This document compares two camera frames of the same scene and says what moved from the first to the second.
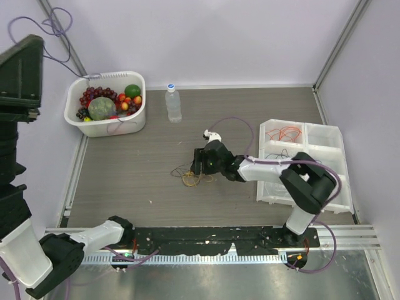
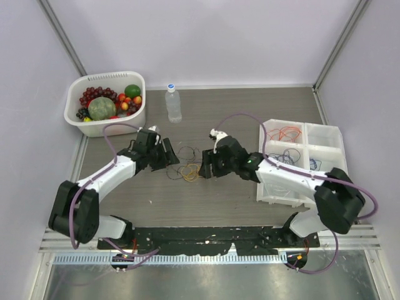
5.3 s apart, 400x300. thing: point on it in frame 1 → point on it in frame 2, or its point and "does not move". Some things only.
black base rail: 250,241 does not move
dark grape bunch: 83,113 does not move
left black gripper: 21,77 → 168,157
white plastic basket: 134,123 does not move
